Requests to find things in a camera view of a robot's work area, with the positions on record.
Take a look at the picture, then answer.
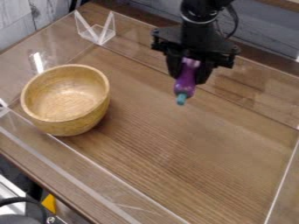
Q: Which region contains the yellow black device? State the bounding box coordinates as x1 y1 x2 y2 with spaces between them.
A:
42 193 70 224

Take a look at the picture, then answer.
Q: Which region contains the black cable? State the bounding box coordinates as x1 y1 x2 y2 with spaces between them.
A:
0 197 48 224

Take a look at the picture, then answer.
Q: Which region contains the brown wooden bowl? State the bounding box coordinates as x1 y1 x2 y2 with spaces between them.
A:
20 64 111 137

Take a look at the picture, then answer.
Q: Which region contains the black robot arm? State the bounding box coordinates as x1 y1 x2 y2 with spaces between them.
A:
151 0 241 85

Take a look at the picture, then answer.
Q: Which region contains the purple toy eggplant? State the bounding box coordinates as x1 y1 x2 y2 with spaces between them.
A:
174 58 202 106

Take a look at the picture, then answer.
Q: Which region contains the clear acrylic corner bracket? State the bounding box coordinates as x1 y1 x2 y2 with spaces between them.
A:
74 11 117 46

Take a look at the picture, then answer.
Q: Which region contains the clear acrylic tray wall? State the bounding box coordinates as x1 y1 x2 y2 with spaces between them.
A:
0 16 299 224

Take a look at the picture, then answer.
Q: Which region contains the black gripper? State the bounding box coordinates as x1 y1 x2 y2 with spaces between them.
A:
151 14 241 85

